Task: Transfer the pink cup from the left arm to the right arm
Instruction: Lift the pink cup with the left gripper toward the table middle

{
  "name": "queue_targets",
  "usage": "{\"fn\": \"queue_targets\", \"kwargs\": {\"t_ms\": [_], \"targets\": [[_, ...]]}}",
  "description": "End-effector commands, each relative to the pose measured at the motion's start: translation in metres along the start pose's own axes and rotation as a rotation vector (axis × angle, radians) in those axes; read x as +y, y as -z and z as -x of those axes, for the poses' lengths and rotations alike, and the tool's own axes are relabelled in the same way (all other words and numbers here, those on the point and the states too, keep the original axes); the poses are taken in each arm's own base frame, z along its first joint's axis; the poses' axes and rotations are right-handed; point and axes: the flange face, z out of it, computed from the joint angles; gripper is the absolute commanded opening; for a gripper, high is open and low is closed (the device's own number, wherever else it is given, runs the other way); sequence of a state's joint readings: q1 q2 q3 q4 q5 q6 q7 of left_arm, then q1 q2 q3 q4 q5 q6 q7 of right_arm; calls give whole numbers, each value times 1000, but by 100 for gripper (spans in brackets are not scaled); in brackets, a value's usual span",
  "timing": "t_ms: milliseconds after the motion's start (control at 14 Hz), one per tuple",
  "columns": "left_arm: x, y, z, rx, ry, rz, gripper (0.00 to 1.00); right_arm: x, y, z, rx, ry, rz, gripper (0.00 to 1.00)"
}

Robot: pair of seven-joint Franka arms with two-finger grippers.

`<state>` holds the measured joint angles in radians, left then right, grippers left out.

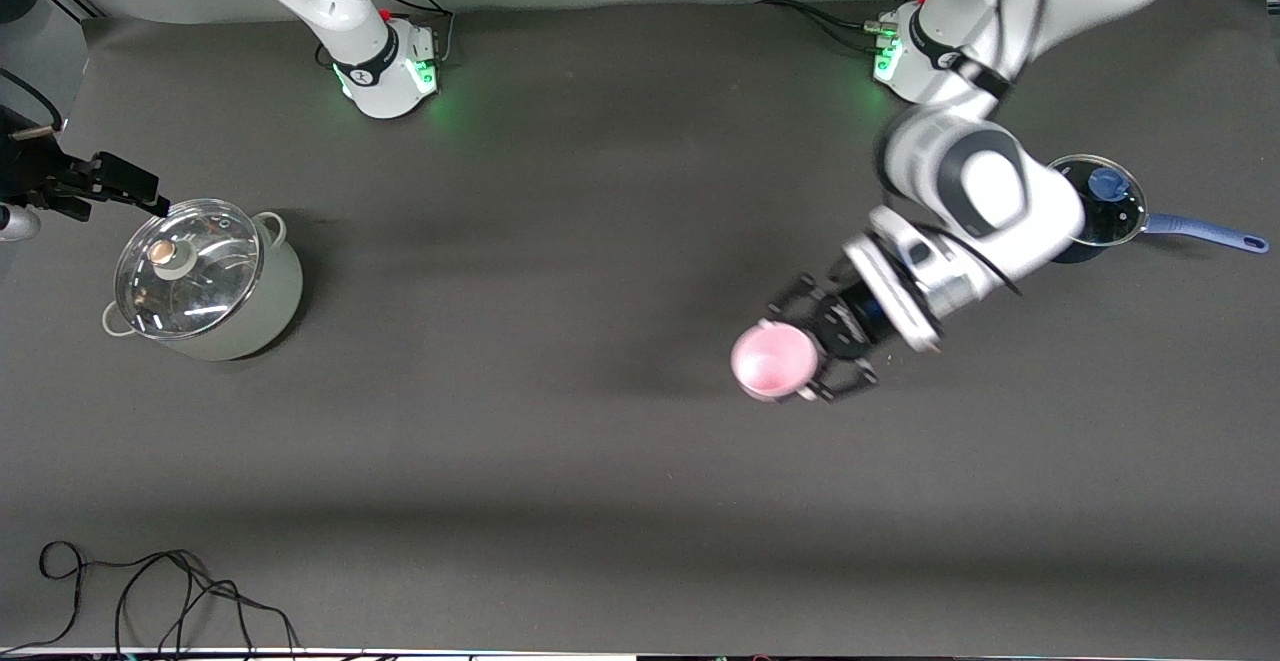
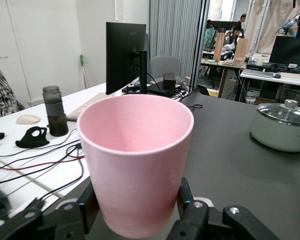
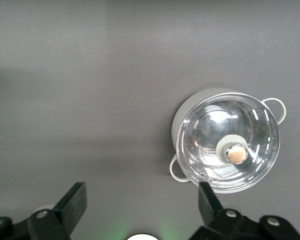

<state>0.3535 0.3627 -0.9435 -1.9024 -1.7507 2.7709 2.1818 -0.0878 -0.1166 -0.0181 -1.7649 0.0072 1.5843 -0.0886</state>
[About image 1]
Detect pink plastic cup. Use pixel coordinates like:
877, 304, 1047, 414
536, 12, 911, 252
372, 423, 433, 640
731, 321, 819, 402

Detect black left arm base cable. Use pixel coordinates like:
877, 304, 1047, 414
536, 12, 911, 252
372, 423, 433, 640
757, 0, 891, 54

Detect dark blue saucepan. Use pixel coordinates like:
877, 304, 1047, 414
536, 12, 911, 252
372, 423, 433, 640
1045, 154, 1269, 265

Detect glass lid blue knob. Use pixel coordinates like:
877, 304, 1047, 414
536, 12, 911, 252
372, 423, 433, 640
1050, 154, 1148, 247

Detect glass pot lid beige knob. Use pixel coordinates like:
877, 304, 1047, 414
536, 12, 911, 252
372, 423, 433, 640
114, 199, 263, 340

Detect dark grey table mat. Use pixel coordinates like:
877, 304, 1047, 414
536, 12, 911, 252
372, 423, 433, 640
0, 0, 1280, 654

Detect pale green stock pot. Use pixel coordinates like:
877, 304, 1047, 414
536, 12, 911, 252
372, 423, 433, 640
102, 199, 304, 362

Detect loose thin black cable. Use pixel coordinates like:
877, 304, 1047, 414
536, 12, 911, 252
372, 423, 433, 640
0, 541, 301, 654

